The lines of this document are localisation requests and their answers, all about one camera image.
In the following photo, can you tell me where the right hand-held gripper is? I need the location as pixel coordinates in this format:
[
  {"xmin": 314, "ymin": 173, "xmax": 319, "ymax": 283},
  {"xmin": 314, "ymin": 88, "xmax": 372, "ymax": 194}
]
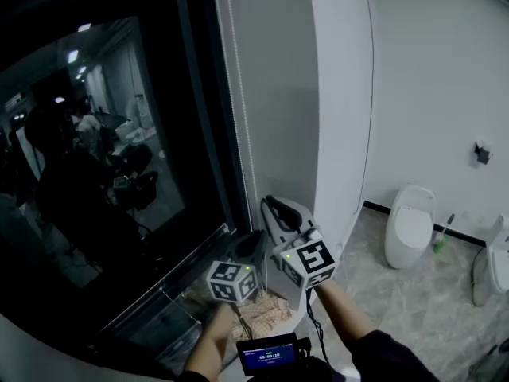
[{"xmin": 260, "ymin": 195, "xmax": 339, "ymax": 290}]

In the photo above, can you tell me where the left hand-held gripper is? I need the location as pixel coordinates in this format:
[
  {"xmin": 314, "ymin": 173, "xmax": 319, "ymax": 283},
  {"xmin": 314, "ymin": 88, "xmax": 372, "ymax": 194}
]
[{"xmin": 205, "ymin": 229, "xmax": 269, "ymax": 306}]

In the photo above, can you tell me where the white bead chain cord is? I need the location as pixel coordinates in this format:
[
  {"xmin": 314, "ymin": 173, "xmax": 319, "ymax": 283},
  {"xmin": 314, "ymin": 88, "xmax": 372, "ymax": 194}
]
[{"xmin": 222, "ymin": 0, "xmax": 269, "ymax": 294}]

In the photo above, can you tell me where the person's left forearm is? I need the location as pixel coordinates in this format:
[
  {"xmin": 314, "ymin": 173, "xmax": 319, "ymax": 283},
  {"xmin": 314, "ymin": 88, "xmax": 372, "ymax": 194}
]
[{"xmin": 184, "ymin": 302, "xmax": 236, "ymax": 382}]

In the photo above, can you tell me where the person's right forearm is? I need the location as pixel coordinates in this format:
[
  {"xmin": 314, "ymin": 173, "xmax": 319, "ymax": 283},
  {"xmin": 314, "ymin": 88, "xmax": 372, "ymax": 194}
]
[{"xmin": 313, "ymin": 279, "xmax": 378, "ymax": 342}]

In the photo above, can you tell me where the beige woven mesh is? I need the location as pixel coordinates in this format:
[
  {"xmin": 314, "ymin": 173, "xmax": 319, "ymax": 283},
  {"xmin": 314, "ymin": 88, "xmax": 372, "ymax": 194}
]
[{"xmin": 185, "ymin": 279, "xmax": 296, "ymax": 342}]

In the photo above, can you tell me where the green toilet brush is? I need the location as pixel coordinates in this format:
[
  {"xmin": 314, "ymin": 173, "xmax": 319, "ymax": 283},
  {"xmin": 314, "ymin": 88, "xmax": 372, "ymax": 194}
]
[{"xmin": 432, "ymin": 212, "xmax": 457, "ymax": 255}]

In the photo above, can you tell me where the dark framed window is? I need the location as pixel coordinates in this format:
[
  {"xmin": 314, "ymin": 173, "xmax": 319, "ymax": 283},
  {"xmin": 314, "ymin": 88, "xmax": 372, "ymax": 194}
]
[{"xmin": 0, "ymin": 0, "xmax": 254, "ymax": 360}]

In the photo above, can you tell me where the person's dark long-sleeved top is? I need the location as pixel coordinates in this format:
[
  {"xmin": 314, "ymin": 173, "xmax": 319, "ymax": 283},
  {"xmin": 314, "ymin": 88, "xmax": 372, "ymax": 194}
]
[{"xmin": 174, "ymin": 328, "xmax": 443, "ymax": 382}]

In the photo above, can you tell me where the white toilet with tank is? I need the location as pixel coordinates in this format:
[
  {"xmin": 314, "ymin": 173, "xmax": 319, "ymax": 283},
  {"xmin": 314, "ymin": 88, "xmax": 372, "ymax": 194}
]
[{"xmin": 472, "ymin": 212, "xmax": 509, "ymax": 308}]

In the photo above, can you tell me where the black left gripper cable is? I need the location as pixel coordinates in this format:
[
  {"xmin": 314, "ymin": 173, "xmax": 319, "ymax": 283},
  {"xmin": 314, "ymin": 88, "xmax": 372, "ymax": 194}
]
[{"xmin": 229, "ymin": 303, "xmax": 256, "ymax": 341}]

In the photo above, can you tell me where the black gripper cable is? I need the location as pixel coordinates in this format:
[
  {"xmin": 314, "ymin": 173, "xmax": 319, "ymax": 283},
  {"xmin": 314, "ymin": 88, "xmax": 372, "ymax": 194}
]
[
  {"xmin": 229, "ymin": 303, "xmax": 256, "ymax": 341},
  {"xmin": 303, "ymin": 287, "xmax": 332, "ymax": 366}
]

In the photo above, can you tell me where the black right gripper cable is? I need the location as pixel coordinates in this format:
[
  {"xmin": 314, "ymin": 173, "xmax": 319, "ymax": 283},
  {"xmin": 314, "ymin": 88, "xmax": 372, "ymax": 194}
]
[{"xmin": 303, "ymin": 287, "xmax": 332, "ymax": 366}]

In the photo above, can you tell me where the black recorder with screen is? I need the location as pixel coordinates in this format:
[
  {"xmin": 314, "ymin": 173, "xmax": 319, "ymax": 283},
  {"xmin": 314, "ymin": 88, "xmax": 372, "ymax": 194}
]
[{"xmin": 235, "ymin": 332, "xmax": 312, "ymax": 378}]

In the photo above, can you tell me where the thin wall cable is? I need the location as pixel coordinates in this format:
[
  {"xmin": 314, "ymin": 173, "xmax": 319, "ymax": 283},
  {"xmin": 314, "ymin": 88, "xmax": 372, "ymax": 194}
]
[{"xmin": 352, "ymin": 0, "xmax": 378, "ymax": 215}]

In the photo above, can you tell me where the toilet supply hose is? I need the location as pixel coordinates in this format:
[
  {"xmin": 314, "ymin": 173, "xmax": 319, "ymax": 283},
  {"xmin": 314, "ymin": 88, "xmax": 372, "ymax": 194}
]
[{"xmin": 470, "ymin": 247, "xmax": 484, "ymax": 294}]

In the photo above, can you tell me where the black wall bracket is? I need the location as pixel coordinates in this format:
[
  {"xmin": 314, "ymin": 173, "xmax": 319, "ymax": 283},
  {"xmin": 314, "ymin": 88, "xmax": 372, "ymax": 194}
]
[{"xmin": 472, "ymin": 140, "xmax": 495, "ymax": 166}]

